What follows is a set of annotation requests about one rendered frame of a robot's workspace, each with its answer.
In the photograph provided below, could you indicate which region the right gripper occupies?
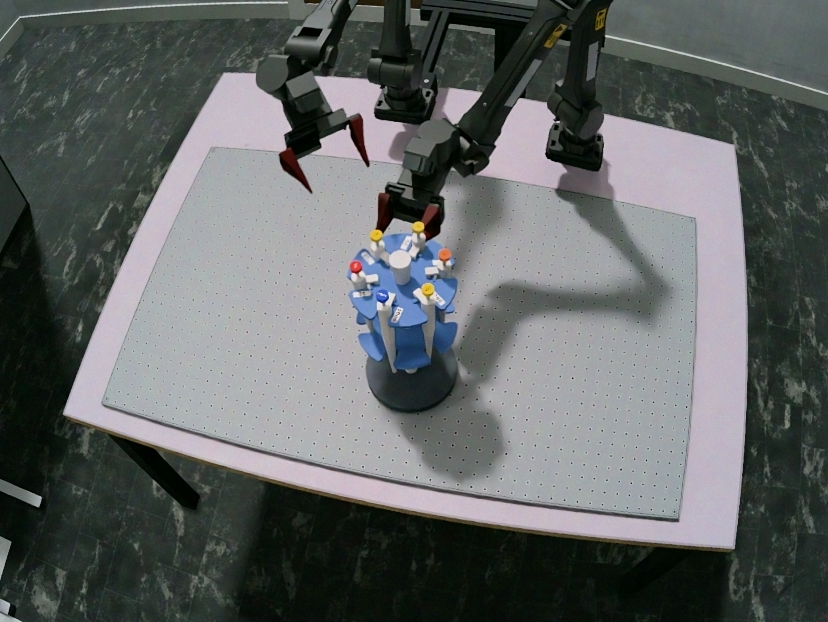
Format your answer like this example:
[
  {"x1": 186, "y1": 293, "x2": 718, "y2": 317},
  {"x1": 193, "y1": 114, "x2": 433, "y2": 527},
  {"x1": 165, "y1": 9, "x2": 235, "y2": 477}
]
[{"x1": 279, "y1": 107, "x2": 371, "y2": 193}]

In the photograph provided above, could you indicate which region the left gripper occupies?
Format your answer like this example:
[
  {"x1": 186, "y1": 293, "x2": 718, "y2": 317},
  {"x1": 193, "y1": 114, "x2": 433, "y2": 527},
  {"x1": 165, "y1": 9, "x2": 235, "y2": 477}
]
[{"x1": 375, "y1": 182, "x2": 445, "y2": 242}]

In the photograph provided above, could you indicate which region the white pipette with blue button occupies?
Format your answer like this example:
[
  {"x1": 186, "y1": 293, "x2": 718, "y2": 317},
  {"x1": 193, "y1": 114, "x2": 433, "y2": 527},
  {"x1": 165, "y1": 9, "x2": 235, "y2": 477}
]
[{"x1": 376, "y1": 289, "x2": 397, "y2": 373}]

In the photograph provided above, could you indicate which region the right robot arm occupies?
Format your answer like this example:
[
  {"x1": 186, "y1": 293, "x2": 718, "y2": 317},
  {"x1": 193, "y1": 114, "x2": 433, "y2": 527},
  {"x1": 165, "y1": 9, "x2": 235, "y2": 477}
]
[{"x1": 256, "y1": 0, "x2": 434, "y2": 129}]

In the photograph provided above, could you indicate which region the white and grey hand pipette with yellow button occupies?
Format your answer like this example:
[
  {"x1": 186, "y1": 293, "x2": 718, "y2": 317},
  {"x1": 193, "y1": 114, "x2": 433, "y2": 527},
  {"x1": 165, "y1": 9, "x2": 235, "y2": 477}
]
[
  {"x1": 413, "y1": 283, "x2": 435, "y2": 359},
  {"x1": 370, "y1": 230, "x2": 390, "y2": 266}
]

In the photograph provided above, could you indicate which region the blue carousel stand with black round base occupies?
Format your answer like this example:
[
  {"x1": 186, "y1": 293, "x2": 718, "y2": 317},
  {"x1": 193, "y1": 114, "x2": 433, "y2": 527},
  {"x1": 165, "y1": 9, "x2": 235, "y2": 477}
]
[{"x1": 349, "y1": 233, "x2": 458, "y2": 413}]

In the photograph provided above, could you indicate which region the grey rectangular mat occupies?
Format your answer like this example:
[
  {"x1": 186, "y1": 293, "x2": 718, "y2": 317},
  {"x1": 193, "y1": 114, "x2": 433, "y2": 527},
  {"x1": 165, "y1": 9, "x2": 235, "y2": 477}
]
[{"x1": 101, "y1": 146, "x2": 697, "y2": 520}]

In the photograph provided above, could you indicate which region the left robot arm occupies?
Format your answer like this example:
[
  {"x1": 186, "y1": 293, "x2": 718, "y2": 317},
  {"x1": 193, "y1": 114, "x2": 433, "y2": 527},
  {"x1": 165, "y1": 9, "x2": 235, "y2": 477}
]
[{"x1": 397, "y1": 0, "x2": 613, "y2": 195}]

